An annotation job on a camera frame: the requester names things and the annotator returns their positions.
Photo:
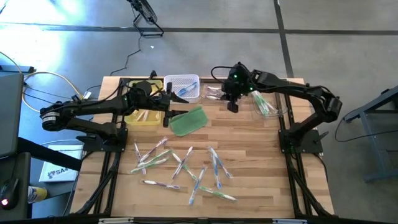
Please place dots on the orange toothbrush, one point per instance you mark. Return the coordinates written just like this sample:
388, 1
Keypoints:
145, 115
157, 115
140, 115

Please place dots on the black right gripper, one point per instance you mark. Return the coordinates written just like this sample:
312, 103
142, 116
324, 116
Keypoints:
236, 85

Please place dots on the black floor fan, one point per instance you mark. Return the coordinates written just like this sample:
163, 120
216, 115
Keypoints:
144, 11

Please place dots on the black computer mouse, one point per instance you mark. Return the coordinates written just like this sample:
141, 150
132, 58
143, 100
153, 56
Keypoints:
9, 193

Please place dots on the grey flat panel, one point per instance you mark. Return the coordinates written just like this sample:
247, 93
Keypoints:
11, 115

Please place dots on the yellow plastic bin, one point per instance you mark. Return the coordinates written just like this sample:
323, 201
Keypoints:
133, 119

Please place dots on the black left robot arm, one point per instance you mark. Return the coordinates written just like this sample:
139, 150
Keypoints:
93, 107

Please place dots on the blue grey metal table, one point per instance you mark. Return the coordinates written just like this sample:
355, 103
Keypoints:
377, 99

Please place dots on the yellow white can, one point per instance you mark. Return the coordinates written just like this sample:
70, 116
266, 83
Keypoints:
37, 194

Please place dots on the silver aluminium bracket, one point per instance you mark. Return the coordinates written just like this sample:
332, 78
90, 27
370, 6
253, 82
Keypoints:
289, 221
116, 220

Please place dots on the black side table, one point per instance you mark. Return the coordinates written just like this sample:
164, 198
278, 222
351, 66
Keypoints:
21, 168

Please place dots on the blue toothbrush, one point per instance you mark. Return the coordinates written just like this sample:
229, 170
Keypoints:
196, 185
220, 162
190, 86
183, 90
216, 169

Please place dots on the white perforated plastic basket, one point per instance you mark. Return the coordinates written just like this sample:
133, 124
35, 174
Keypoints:
174, 81

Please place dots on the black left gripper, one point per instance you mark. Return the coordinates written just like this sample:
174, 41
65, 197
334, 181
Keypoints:
158, 102

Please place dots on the clear plastic bin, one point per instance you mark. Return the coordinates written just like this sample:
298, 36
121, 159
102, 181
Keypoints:
280, 93
205, 82

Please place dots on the green cloth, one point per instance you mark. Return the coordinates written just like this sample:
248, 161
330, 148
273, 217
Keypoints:
188, 121

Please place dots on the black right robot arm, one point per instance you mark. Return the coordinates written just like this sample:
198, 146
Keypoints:
298, 90

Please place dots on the white box with label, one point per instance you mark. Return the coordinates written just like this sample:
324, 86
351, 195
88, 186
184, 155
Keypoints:
60, 168

